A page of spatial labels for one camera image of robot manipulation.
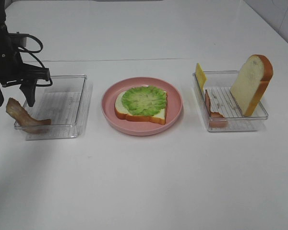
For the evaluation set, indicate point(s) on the yellow cheese slice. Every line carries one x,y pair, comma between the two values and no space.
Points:
200,76

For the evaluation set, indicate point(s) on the bread slice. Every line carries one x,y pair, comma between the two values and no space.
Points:
122,113
251,83

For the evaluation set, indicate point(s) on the pink round plate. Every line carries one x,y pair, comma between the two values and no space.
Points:
173,111

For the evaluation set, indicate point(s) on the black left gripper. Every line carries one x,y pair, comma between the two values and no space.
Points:
12,69

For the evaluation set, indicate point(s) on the left clear plastic tray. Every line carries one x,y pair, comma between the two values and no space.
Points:
66,103

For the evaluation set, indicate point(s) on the bacon strip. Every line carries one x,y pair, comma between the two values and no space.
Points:
16,111
216,120

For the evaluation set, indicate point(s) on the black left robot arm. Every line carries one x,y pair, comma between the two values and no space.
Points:
30,43

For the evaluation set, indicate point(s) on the green lettuce leaf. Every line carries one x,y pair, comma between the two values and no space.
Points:
145,101

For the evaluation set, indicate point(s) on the right clear plastic tray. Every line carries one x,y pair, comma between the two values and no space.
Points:
218,85

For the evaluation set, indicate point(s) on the clear plastic tray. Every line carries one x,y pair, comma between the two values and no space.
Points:
218,85
66,103

